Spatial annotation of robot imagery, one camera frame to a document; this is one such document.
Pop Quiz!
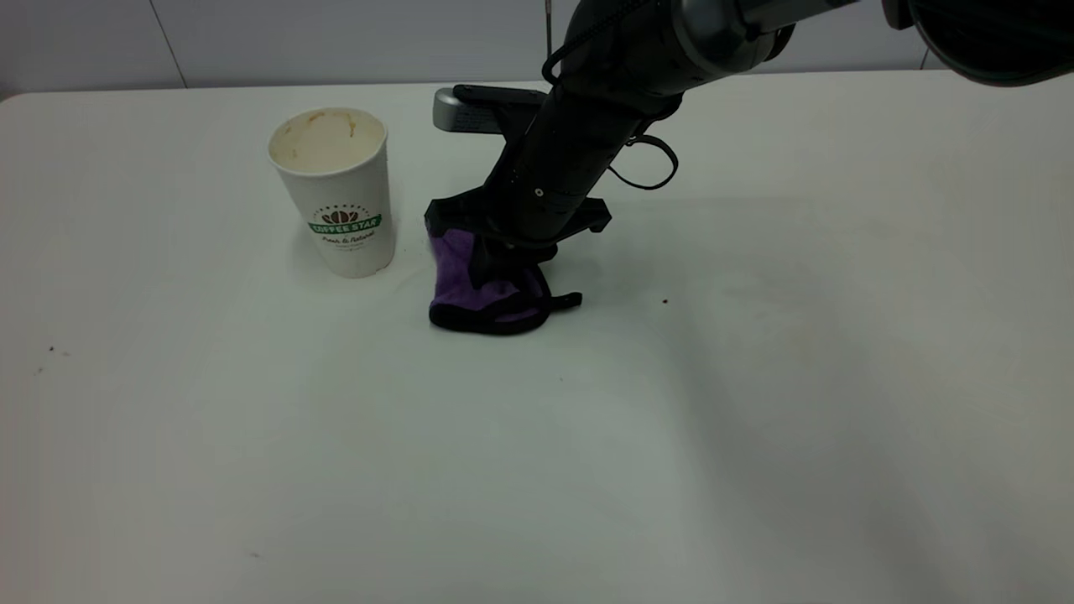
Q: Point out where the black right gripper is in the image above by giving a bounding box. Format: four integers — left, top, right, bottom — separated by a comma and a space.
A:
425, 91, 649, 296

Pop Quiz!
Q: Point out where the purple cloth with black trim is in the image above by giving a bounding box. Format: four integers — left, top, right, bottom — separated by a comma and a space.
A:
428, 228, 583, 336

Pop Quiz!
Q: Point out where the white paper coffee cup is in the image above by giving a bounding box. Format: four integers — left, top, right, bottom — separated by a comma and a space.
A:
268, 107, 396, 279

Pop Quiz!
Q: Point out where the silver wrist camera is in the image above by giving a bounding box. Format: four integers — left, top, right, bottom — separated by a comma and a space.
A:
433, 84, 546, 135

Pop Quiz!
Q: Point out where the thin black cable loop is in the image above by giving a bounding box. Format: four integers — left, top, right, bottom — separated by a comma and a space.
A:
606, 133, 680, 192

